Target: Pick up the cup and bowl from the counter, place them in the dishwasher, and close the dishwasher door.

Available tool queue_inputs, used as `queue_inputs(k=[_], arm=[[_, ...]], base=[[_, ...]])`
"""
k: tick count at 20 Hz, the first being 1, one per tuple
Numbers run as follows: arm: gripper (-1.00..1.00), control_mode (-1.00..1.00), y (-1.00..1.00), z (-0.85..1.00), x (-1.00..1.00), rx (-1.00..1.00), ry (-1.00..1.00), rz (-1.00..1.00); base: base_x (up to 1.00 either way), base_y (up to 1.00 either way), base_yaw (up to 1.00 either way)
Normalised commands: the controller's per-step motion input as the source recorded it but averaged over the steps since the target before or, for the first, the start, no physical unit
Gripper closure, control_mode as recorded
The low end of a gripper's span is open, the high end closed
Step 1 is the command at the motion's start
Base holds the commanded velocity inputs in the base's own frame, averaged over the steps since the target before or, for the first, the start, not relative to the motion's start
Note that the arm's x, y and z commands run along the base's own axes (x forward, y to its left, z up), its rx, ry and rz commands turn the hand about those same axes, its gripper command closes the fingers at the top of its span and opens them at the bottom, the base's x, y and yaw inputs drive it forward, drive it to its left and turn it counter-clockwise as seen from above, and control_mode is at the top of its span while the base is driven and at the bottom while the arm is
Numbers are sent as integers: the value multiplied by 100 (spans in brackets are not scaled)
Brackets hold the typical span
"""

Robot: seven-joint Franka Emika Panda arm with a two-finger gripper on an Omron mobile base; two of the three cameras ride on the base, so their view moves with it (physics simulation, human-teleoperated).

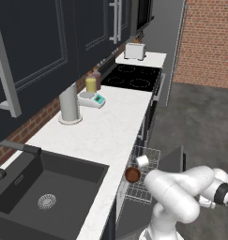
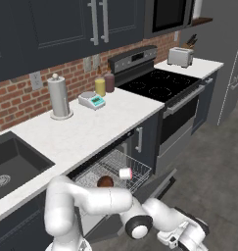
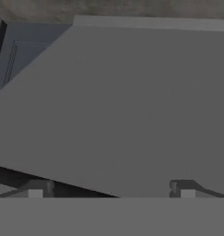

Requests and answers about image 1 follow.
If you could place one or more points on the white paper towel roll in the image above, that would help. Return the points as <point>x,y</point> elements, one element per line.
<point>69,104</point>

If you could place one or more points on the silver metal cup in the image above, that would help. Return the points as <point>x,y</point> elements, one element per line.
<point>142,161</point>

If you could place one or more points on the white toaster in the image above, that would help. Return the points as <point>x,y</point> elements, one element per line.
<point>134,51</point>

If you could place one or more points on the black hob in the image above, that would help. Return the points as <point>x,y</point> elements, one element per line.
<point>131,76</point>

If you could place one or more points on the dark grey tap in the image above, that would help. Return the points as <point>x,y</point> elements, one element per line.
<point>18,146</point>

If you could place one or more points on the black microwave oven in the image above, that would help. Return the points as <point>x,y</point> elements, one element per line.
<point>143,14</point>

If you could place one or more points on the dark wall cupboard door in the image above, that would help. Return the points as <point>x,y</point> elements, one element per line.
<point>93,28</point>
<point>37,40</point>

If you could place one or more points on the white kitchen scale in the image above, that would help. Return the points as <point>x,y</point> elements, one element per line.
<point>93,100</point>

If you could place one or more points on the dark red bottle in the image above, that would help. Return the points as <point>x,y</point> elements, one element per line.
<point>97,78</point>

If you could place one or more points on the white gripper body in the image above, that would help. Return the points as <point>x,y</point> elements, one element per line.
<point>206,202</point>

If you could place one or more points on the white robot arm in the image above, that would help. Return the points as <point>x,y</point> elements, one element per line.
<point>176,193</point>

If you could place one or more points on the brown knife block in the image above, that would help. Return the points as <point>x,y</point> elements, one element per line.
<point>138,38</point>

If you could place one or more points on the yellow jar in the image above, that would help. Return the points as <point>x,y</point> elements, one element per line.
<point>90,84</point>

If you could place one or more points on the dark grey sink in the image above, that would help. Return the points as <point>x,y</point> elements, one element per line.
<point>56,187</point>

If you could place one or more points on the brown bowl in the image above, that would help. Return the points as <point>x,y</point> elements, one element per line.
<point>132,174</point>

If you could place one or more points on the grey fridge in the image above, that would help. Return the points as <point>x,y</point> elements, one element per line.
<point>164,34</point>

